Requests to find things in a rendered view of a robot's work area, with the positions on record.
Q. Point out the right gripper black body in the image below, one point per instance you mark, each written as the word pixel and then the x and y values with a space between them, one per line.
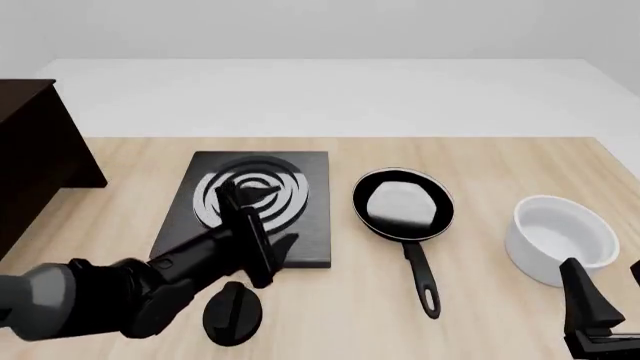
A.
pixel 590 345

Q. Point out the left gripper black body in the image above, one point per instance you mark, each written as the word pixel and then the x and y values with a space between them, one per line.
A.
pixel 250 240

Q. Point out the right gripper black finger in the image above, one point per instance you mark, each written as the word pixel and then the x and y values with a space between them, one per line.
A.
pixel 582 300
pixel 636 272

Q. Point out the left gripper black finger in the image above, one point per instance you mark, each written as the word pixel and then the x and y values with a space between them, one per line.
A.
pixel 257 194
pixel 284 249

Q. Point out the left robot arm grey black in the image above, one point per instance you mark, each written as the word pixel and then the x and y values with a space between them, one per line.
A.
pixel 100 296

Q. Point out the black frying pan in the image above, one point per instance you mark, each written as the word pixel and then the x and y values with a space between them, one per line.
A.
pixel 402 202

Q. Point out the dark brown wooden cabinet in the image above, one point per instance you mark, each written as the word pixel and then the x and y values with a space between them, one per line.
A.
pixel 35 157

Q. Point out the flat black stove plate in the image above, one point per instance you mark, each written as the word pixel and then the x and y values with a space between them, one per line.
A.
pixel 305 210

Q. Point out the white ceramic bowl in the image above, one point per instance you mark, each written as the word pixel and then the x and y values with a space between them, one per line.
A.
pixel 560 232

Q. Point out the round black stove knob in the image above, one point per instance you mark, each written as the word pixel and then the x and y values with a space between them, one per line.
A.
pixel 232 318

